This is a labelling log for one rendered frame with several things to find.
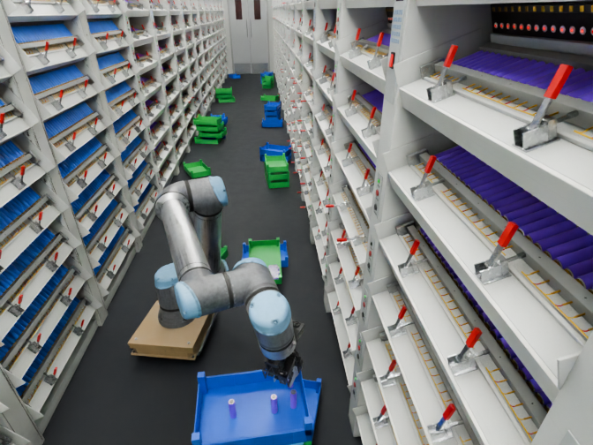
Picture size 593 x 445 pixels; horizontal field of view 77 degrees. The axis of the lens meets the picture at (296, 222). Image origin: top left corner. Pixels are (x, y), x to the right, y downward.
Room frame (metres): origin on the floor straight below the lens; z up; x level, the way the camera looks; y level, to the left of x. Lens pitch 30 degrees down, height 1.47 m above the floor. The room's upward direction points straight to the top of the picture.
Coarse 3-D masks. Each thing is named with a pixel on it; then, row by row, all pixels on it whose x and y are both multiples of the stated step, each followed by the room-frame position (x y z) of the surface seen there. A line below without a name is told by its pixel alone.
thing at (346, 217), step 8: (336, 184) 1.55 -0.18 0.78; (344, 184) 1.55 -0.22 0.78; (336, 192) 1.55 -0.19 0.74; (336, 200) 1.48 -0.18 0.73; (344, 216) 1.33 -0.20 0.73; (352, 216) 1.31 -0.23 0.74; (344, 224) 1.27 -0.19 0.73; (352, 224) 1.25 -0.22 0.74; (352, 232) 1.20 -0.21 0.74; (360, 232) 1.18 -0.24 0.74; (352, 240) 1.15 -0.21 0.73; (360, 248) 1.09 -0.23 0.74; (360, 256) 1.05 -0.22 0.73; (360, 264) 0.94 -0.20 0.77
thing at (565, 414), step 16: (592, 336) 0.25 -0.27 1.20; (592, 352) 0.24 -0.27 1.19; (576, 368) 0.24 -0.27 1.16; (592, 368) 0.23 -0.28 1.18; (576, 384) 0.24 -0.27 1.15; (592, 384) 0.22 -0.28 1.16; (560, 400) 0.24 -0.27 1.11; (576, 400) 0.23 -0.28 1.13; (592, 400) 0.22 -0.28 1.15; (560, 416) 0.23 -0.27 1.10; (576, 416) 0.22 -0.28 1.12; (592, 416) 0.21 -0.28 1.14; (544, 432) 0.24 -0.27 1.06; (560, 432) 0.23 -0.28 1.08; (576, 432) 0.21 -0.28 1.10; (592, 432) 0.20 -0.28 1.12
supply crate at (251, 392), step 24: (216, 384) 0.72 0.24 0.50; (240, 384) 0.73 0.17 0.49; (264, 384) 0.73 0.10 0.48; (216, 408) 0.65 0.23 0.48; (240, 408) 0.65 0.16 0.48; (264, 408) 0.65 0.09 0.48; (288, 408) 0.65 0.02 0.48; (216, 432) 0.58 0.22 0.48; (240, 432) 0.58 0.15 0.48; (264, 432) 0.58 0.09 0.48; (288, 432) 0.55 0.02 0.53
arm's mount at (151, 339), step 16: (144, 320) 1.36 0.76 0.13; (208, 320) 1.40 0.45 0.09; (144, 336) 1.25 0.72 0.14; (160, 336) 1.24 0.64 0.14; (176, 336) 1.24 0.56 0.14; (192, 336) 1.24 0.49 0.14; (144, 352) 1.20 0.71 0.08; (160, 352) 1.19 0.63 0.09; (176, 352) 1.18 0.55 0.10; (192, 352) 1.18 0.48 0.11
